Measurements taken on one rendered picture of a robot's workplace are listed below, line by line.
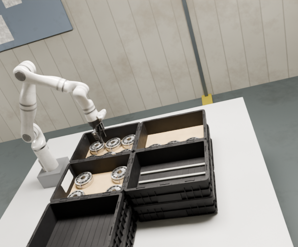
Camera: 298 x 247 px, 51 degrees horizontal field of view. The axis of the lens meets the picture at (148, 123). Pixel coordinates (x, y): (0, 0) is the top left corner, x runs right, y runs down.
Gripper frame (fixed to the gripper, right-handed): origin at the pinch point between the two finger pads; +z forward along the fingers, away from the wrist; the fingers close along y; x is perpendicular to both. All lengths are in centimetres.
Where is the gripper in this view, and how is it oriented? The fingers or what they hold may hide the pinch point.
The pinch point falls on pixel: (102, 138)
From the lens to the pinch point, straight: 185.0
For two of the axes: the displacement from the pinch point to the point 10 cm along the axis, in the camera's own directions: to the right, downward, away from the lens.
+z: 2.9, 8.2, 5.0
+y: -1.3, 5.5, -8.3
